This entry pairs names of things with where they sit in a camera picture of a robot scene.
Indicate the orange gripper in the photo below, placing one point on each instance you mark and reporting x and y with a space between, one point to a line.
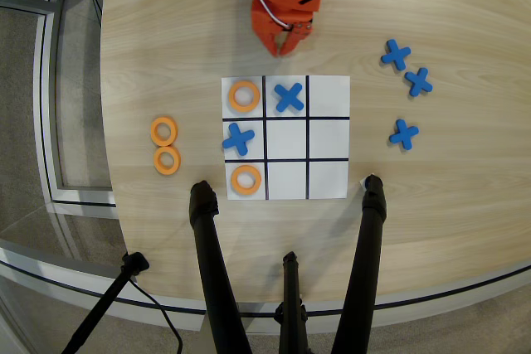
268 26

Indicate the white tic-tac-toe grid paper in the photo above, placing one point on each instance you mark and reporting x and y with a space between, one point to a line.
327 180

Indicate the short black tripod leg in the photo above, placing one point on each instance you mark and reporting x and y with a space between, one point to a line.
291 300

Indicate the thick black tripod leg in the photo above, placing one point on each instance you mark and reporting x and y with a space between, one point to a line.
211 254
365 254

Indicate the blue foam cross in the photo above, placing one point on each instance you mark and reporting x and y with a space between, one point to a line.
403 134
396 55
238 138
288 98
418 82

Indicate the grey metal window frame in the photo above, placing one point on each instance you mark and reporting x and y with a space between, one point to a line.
41 80

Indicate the thin black stand pole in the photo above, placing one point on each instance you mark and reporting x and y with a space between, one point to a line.
103 304

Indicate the small white sticker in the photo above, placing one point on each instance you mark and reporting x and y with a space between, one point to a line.
362 182

